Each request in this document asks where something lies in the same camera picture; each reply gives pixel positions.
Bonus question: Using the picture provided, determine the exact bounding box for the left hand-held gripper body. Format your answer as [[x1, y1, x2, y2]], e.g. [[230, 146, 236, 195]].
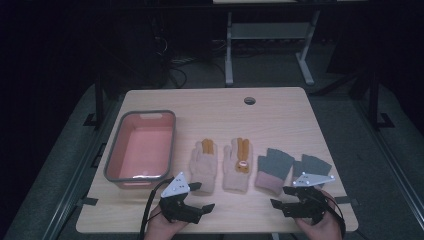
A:
[[159, 171, 204, 224]]

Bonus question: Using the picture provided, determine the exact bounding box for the pink basin with grey rim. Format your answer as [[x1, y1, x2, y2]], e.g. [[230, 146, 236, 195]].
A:
[[103, 109, 177, 190]]

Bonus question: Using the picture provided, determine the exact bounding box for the grey metal desk frame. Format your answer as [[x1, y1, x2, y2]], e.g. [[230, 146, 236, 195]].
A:
[[224, 9, 322, 86]]

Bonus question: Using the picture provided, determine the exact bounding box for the bundle of floor cables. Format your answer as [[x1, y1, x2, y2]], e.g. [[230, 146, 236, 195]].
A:
[[164, 38, 231, 88]]

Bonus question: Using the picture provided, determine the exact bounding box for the black metal stand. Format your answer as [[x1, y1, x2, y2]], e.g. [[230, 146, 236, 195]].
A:
[[83, 71, 109, 128], [365, 68, 396, 130]]

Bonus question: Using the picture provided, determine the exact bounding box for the right hand-held gripper black cable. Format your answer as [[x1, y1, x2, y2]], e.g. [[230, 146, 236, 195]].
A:
[[319, 191, 347, 238]]

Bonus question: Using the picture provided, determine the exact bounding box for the beige glove with bear patch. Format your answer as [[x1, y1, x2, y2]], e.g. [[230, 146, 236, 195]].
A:
[[222, 137, 254, 194]]

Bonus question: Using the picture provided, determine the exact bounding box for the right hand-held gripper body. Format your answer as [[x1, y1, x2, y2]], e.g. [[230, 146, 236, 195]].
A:
[[285, 171, 336, 225]]

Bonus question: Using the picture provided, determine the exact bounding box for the person's left hand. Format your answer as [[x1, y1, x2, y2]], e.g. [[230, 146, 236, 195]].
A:
[[143, 203, 190, 240]]

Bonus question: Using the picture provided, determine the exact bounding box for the person's right hand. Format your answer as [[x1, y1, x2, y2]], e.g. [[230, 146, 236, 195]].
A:
[[294, 189, 345, 240]]

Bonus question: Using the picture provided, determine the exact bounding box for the grey glove with pink cuff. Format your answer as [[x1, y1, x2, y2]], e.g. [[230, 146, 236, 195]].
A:
[[254, 147, 296, 196], [292, 153, 333, 189]]

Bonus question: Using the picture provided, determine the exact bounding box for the dark table strap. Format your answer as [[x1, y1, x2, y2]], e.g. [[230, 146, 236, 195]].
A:
[[76, 196, 100, 208], [334, 196, 360, 207]]

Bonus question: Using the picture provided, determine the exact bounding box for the left hand-held gripper black cable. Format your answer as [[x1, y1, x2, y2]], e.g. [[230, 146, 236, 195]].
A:
[[139, 177, 175, 240]]

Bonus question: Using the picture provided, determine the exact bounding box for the beige glove with orange fingers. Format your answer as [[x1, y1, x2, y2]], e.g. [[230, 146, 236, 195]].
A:
[[188, 138, 219, 194]]

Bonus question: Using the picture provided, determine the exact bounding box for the hand-held gripper black cable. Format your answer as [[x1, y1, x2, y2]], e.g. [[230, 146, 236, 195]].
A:
[[139, 177, 175, 240], [319, 191, 347, 238]]

